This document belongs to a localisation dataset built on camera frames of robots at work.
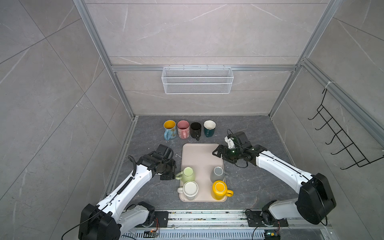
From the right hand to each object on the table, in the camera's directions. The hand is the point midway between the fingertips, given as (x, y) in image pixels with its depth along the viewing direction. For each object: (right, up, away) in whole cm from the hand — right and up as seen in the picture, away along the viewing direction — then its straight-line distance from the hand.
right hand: (216, 154), depth 83 cm
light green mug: (-16, -10, -5) cm, 20 cm away
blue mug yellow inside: (-29, +12, +16) cm, 35 cm away
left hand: (-21, -5, -4) cm, 22 cm away
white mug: (-15, -18, -6) cm, 24 cm away
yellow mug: (0, -17, -9) cm, 19 cm away
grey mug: (0, -10, -4) cm, 11 cm away
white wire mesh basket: (-11, +47, +18) cm, 52 cm away
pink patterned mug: (-21, +16, +20) cm, 33 cm away
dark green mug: (-2, +16, +20) cm, 25 cm away
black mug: (-12, +13, +18) cm, 25 cm away
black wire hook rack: (+55, +4, -23) cm, 59 cm away
